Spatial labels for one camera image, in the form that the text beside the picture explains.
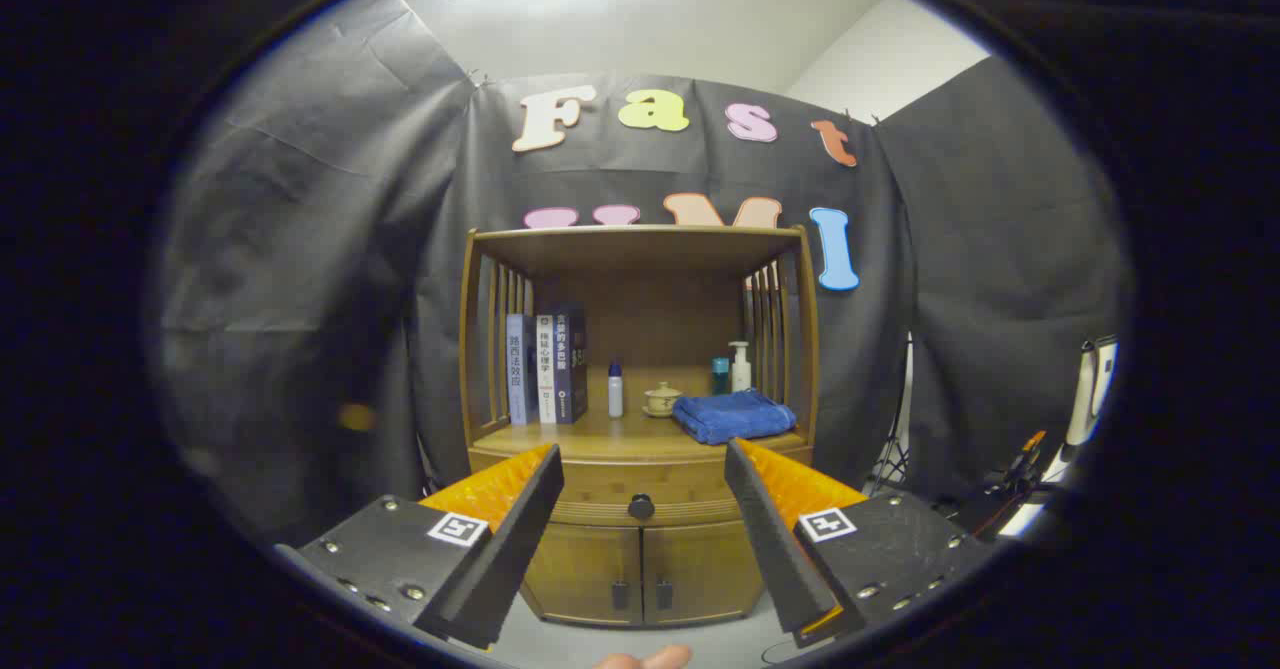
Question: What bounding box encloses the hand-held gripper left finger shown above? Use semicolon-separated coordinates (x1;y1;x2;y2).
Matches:
275;442;566;652

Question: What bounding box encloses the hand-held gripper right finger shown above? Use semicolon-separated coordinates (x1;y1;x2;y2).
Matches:
723;437;1001;648

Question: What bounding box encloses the wooden drawer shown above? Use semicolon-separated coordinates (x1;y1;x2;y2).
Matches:
470;447;813;530

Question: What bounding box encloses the wooden cabinet door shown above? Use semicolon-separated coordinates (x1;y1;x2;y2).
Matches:
643;521;766;622
520;524;644;625

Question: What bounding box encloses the wooden countertop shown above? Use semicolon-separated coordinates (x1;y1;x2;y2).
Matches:
470;404;813;457

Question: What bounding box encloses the wooden cabinet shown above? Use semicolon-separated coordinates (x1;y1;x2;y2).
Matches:
458;224;821;630

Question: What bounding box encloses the blue folded towel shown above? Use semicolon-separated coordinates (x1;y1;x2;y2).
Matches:
672;389;798;446

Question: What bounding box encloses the black tripod stand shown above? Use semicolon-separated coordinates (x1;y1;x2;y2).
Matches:
865;334;916;495

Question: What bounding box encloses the light blue book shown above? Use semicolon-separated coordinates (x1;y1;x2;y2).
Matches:
506;313;541;427

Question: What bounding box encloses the white spine book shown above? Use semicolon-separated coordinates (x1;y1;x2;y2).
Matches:
536;314;557;425

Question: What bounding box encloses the dark blue book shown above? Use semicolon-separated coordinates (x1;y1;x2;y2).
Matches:
552;305;589;425

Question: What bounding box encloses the orange tipped tool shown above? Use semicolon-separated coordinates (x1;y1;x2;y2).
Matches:
1005;430;1048;480

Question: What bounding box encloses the white standing device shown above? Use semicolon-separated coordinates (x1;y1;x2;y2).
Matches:
1062;337;1119;450

